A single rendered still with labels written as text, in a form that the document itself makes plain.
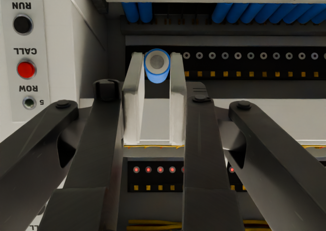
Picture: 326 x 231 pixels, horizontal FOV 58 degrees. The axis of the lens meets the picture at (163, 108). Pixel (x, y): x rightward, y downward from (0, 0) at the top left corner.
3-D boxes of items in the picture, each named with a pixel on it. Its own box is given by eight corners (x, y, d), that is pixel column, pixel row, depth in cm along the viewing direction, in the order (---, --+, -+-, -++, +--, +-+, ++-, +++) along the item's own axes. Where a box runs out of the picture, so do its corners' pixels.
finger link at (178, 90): (170, 90, 13) (187, 90, 13) (170, 52, 20) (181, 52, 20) (169, 146, 15) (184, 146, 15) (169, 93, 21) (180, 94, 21)
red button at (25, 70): (16, 61, 29) (17, 77, 29) (32, 61, 29) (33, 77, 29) (21, 61, 30) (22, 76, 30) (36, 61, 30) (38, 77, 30)
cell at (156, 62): (171, 69, 25) (176, 56, 19) (160, 87, 25) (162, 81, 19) (153, 58, 25) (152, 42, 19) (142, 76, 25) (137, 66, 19)
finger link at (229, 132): (187, 121, 12) (260, 122, 12) (182, 80, 17) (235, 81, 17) (186, 152, 13) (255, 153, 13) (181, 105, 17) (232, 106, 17)
